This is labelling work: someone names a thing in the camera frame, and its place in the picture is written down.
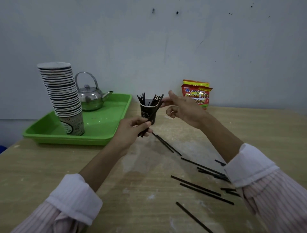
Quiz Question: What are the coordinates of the person's left hand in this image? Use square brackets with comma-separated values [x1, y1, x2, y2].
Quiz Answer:
[112, 116, 154, 151]

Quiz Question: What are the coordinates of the person's right hand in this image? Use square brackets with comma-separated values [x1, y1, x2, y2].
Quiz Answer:
[160, 90, 209, 130]

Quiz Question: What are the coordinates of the black drinking straw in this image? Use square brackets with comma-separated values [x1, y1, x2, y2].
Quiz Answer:
[138, 94, 164, 138]

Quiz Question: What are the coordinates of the person's left forearm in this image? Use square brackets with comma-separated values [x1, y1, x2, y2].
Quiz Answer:
[11, 142, 126, 233]

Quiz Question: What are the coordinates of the person's right forearm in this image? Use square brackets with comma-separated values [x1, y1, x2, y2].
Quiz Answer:
[199, 113, 307, 233]

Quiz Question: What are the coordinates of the black paper cup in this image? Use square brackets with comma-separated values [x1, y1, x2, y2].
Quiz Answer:
[140, 99, 158, 125]

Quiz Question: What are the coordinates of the bunch of black straws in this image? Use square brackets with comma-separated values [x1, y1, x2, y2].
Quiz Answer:
[137, 93, 161, 107]

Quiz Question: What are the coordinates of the red snack packet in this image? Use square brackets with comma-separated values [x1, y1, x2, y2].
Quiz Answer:
[181, 84, 213, 110]

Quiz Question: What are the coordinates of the yellow-topped snack packet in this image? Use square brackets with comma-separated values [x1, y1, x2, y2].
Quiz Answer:
[183, 79, 210, 88]

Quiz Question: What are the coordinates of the green plastic tray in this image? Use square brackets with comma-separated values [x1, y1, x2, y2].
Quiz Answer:
[23, 93, 133, 146]

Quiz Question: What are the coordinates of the steel kettle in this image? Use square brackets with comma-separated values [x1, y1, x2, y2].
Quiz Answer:
[75, 72, 114, 111]

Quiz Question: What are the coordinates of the scatter of black straws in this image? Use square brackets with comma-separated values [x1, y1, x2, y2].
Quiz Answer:
[152, 132, 241, 233]

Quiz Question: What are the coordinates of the stack of paper cups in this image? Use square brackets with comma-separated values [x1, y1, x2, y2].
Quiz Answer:
[37, 62, 85, 136]

